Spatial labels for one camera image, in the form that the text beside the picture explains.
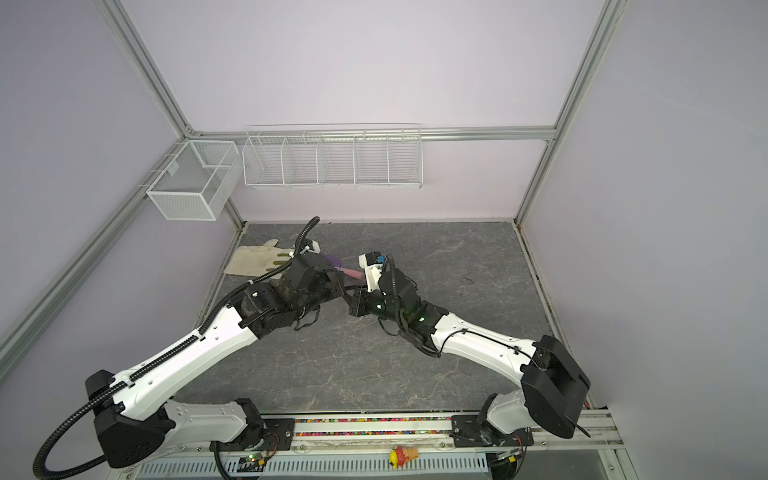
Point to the white wire shelf basket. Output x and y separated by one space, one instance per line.
333 155

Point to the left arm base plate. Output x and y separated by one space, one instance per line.
272 434

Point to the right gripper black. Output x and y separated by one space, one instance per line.
365 298

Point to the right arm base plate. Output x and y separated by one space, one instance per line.
467 431

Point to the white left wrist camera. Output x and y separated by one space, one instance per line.
310 246

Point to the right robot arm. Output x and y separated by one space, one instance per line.
551 388

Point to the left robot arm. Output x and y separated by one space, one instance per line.
135 412

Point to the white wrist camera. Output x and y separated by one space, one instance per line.
372 265
310 246

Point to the purple pink toy shovel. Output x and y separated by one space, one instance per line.
348 272

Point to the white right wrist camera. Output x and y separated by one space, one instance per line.
372 265

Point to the white mesh box basket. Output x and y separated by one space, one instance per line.
198 180

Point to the white vented cable duct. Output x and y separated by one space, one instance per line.
362 466

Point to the cream green work glove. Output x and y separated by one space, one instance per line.
257 260

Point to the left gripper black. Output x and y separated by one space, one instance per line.
337 287

